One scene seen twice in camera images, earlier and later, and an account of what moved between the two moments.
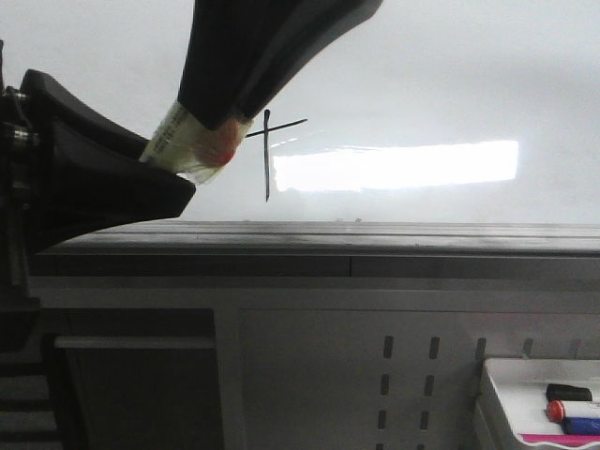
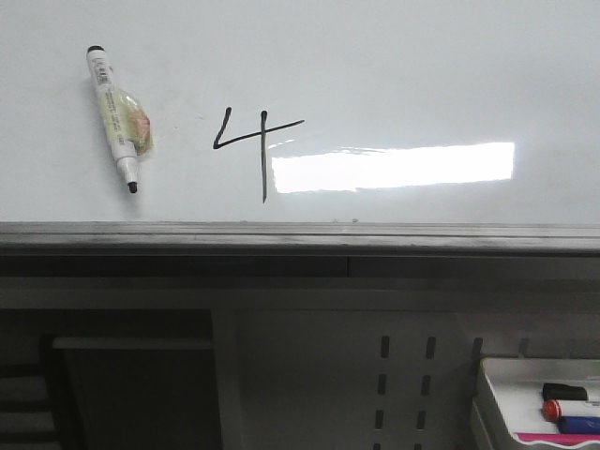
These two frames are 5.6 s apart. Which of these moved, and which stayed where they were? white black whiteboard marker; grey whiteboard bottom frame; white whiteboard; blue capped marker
Moved: white black whiteboard marker
Stayed: grey whiteboard bottom frame; blue capped marker; white whiteboard
